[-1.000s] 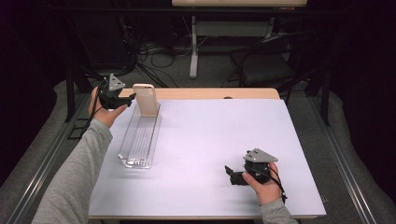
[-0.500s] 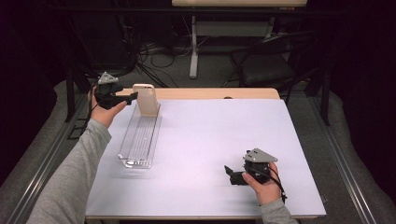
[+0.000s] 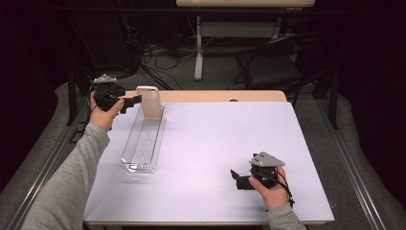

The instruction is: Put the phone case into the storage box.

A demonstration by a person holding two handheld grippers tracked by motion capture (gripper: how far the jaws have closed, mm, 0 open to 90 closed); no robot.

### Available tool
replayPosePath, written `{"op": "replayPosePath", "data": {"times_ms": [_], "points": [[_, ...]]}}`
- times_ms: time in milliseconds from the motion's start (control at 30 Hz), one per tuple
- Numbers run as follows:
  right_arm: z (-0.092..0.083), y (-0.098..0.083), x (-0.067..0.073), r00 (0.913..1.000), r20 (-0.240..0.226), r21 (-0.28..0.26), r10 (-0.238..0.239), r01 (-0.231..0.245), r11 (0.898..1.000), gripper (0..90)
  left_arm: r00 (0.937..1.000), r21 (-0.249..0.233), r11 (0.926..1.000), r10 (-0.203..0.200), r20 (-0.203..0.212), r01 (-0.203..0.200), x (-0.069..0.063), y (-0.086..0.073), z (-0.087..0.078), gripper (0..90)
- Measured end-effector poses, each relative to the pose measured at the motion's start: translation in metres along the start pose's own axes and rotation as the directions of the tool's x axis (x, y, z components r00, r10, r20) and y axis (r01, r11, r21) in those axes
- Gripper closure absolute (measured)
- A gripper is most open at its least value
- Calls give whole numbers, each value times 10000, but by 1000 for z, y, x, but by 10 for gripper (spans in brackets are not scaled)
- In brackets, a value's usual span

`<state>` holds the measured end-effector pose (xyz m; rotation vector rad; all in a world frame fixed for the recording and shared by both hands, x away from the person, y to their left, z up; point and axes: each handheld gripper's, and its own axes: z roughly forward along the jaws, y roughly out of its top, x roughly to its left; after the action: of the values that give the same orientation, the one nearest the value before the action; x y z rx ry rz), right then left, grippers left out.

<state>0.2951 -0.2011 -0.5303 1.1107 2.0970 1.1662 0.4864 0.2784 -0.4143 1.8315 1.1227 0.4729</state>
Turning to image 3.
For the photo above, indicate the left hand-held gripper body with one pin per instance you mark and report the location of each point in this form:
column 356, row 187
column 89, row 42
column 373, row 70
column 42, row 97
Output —
column 107, row 92

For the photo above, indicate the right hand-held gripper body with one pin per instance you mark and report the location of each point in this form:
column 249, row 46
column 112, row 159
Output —
column 266, row 159

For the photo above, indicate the beige phone case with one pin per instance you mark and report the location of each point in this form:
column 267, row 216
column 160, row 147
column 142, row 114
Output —
column 150, row 105

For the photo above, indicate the clear plastic packaging box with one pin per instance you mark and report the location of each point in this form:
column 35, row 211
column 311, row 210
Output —
column 143, row 143

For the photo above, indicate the person's left hand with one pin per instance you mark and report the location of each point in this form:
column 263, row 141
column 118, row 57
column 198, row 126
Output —
column 103, row 118

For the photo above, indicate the person's right hand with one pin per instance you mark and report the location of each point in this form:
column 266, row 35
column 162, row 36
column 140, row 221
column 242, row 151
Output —
column 274, row 198

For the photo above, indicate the black metal stand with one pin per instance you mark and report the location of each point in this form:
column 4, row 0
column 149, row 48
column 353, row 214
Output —
column 333, row 102
column 72, row 96

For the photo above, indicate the white table sheet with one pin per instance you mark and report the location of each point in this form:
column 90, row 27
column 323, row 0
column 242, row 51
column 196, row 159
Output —
column 223, row 134

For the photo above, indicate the dark table grommet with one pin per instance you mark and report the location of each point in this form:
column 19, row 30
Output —
column 234, row 100

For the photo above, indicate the black chair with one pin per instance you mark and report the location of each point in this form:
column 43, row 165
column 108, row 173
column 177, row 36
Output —
column 271, row 72

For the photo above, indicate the metal floor rail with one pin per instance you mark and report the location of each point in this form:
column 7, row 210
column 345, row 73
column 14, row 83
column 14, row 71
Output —
column 32, row 188
column 351, row 166

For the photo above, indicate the light desk with white frame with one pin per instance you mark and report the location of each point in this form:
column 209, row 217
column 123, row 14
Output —
column 245, row 2

